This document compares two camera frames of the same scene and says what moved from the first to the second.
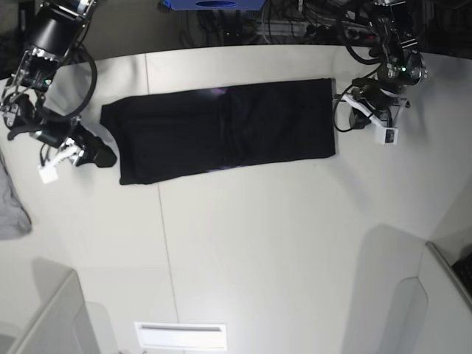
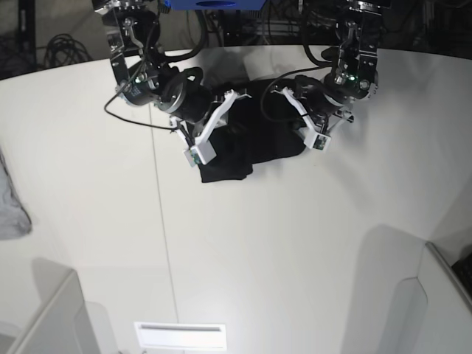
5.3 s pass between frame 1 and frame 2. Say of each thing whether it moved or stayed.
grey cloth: stayed
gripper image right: moved
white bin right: stayed
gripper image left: moved
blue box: stayed
